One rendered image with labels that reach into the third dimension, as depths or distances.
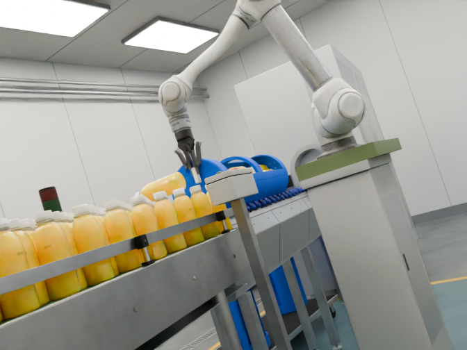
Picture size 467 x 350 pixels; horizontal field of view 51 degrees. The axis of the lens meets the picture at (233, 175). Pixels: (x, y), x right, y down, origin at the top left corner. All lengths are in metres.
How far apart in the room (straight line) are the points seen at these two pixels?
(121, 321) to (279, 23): 1.36
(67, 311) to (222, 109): 7.41
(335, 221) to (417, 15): 5.27
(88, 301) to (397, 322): 1.41
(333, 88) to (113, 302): 1.24
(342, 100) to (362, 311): 0.89
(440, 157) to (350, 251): 4.95
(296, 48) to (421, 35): 5.13
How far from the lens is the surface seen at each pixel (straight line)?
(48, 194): 1.94
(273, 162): 2.92
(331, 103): 1.98
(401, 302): 2.16
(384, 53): 7.21
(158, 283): 1.32
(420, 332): 2.19
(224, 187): 1.65
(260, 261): 1.73
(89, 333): 1.11
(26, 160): 5.86
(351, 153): 2.08
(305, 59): 2.06
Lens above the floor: 0.97
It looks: 4 degrees up
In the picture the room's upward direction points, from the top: 18 degrees counter-clockwise
